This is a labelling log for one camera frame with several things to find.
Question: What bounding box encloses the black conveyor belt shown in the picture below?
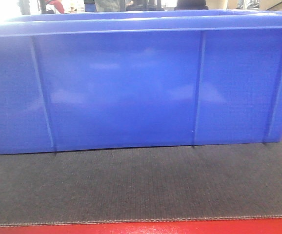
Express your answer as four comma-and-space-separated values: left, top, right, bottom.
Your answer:
0, 140, 282, 226

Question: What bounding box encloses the red conveyor frame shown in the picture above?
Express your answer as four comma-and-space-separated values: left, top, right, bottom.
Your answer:
0, 218, 282, 234

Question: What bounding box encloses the blue plastic bin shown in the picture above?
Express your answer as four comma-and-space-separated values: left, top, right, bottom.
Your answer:
0, 10, 282, 155

